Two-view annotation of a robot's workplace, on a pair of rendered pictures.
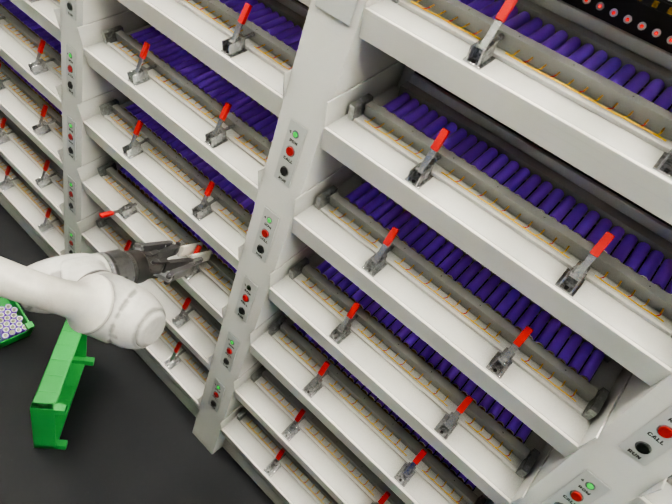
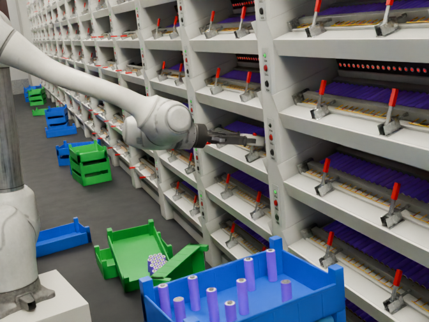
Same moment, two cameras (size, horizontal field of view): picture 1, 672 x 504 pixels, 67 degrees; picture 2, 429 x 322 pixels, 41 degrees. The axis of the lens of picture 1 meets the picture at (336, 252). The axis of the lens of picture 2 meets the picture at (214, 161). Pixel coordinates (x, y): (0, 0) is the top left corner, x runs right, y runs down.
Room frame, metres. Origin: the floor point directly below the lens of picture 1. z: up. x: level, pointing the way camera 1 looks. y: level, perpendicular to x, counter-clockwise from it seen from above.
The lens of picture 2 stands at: (-0.42, -0.87, 0.99)
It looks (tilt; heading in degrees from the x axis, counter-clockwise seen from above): 14 degrees down; 46
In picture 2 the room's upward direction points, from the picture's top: 6 degrees counter-clockwise
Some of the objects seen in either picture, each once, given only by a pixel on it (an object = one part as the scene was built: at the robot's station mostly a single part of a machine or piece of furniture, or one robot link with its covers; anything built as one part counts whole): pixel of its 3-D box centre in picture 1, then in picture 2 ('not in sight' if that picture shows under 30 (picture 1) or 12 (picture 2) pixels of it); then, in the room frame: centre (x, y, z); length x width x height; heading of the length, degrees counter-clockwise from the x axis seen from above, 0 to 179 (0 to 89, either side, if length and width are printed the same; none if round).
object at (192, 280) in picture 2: not in sight; (194, 292); (0.20, -0.14, 0.52); 0.02 x 0.02 x 0.06
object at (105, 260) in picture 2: not in sight; (133, 254); (0.92, 1.08, 0.04); 0.30 x 0.20 x 0.08; 155
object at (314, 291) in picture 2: not in sight; (240, 293); (0.24, -0.22, 0.52); 0.30 x 0.20 x 0.08; 164
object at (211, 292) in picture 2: not in sight; (212, 305); (0.18, -0.21, 0.52); 0.02 x 0.02 x 0.06
